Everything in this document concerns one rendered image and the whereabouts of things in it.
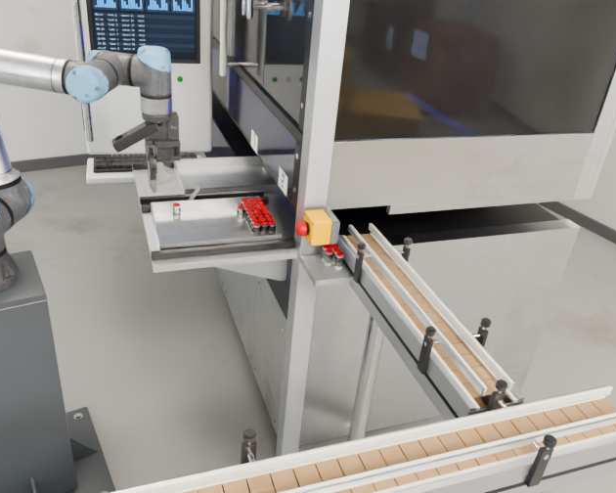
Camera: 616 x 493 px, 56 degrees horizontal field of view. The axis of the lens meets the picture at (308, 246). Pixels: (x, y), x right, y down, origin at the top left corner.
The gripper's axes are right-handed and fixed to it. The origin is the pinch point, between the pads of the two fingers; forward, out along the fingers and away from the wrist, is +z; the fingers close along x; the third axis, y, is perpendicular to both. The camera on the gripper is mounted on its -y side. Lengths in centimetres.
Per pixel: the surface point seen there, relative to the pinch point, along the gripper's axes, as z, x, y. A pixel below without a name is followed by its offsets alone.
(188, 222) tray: 17.3, 11.8, 11.1
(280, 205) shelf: 17.4, 18.9, 42.0
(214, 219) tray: 17.3, 12.4, 19.2
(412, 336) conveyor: 13, -58, 49
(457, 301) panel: 42, -12, 96
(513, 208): 19, 8, 127
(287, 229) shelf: 17.4, 3.0, 39.8
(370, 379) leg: 48, -34, 55
